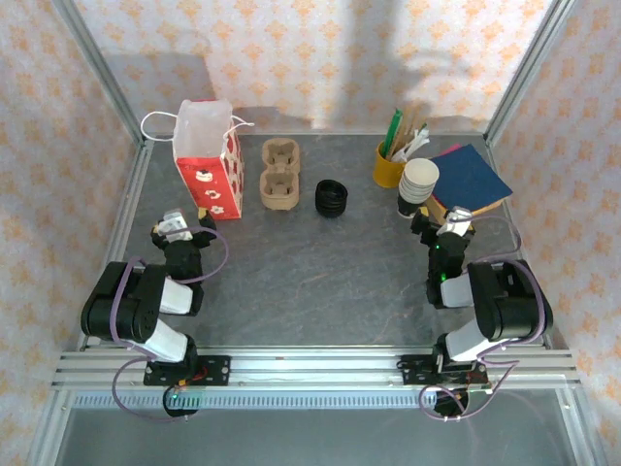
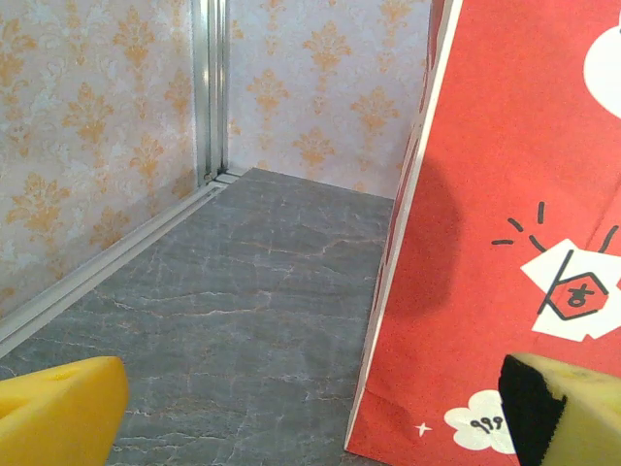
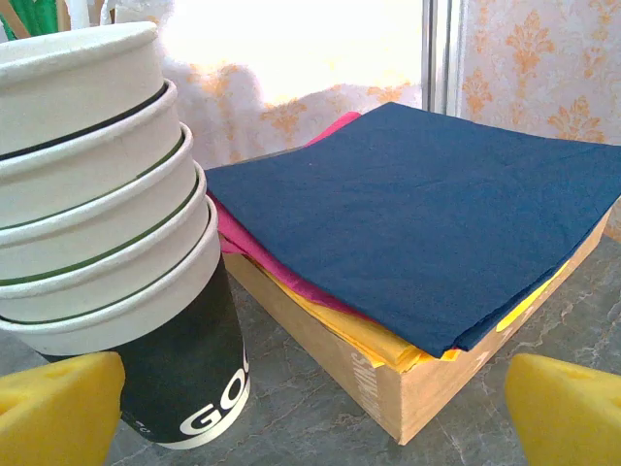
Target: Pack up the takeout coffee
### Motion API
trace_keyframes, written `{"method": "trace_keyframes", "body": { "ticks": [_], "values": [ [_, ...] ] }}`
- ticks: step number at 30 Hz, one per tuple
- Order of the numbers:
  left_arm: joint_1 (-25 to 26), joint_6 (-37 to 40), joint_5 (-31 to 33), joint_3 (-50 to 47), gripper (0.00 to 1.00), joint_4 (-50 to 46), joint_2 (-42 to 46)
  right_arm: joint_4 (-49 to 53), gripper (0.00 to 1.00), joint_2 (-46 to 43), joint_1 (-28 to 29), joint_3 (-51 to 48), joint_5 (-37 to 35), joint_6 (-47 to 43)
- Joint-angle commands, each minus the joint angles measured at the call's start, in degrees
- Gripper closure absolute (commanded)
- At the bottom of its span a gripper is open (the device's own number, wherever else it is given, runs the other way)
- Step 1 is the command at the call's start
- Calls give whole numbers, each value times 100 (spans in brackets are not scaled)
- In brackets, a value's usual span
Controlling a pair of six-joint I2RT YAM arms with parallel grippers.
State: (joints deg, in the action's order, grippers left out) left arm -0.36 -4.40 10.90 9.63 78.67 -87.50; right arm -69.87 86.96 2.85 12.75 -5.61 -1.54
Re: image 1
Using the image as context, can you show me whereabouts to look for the blue paper napkin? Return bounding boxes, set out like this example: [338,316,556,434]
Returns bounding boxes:
[429,144,514,215]

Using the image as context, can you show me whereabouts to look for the brown paper napkin stack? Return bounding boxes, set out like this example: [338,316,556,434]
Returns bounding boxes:
[420,193,506,228]

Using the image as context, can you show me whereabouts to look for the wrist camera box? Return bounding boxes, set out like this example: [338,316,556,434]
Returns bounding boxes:
[161,208,194,243]
[435,205,474,238]

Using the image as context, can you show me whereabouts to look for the green straw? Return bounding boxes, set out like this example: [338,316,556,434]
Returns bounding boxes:
[385,109,405,159]

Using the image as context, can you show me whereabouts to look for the grey slotted cable duct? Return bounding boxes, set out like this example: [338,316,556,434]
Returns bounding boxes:
[72,390,486,410]

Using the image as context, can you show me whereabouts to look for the aluminium frame post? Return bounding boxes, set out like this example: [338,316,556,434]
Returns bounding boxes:
[50,0,149,147]
[484,0,578,147]

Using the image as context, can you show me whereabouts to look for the red white paper gift bag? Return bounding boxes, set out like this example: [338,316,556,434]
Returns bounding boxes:
[140,98,256,222]

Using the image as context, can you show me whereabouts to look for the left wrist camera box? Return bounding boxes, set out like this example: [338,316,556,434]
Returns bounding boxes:
[161,208,194,243]

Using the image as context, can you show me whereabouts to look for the black white paper cup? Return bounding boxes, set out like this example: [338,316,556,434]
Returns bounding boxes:
[404,157,441,193]

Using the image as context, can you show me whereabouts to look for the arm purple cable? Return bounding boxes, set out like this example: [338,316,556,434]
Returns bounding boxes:
[111,226,232,423]
[417,216,543,422]

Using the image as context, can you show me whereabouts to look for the white wrapped sticks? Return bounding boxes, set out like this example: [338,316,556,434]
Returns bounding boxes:
[391,123,432,164]

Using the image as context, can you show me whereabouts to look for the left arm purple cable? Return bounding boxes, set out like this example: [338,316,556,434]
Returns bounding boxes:
[111,226,232,423]

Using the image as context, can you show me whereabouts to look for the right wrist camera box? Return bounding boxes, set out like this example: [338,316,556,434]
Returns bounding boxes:
[435,205,474,238]

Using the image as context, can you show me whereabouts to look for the stack of black cup lids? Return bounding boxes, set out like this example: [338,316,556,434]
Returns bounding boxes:
[314,179,349,218]

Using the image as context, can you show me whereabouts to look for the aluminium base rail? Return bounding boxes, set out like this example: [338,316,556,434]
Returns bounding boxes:
[51,345,581,389]

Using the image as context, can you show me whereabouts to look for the stack of paper cups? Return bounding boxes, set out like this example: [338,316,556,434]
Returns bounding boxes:
[396,169,438,218]

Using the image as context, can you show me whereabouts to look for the aluminium lower frame leg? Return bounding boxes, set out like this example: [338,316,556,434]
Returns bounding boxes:
[555,387,601,466]
[23,387,74,466]

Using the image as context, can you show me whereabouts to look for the aluminium table side rail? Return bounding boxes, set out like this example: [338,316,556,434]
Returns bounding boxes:
[77,135,156,350]
[484,138,569,350]

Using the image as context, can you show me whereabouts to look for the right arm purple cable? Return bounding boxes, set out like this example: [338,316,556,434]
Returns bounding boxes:
[417,216,543,422]

